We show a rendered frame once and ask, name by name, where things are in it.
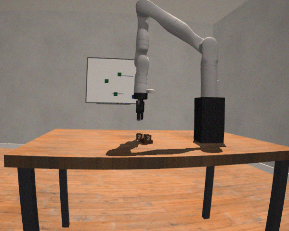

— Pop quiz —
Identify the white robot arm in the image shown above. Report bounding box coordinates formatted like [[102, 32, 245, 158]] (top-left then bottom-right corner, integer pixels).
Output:
[[134, 0, 219, 97]]

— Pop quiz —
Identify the small brown cube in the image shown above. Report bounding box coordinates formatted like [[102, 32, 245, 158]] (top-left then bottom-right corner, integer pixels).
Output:
[[144, 134, 151, 140], [136, 133, 143, 140]]

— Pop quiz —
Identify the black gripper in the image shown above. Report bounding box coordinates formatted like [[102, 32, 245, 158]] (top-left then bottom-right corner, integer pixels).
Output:
[[134, 93, 147, 121]]

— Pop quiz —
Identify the brown rectangular tray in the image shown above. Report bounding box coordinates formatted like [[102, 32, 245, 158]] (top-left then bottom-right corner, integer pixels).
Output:
[[140, 138, 153, 144]]

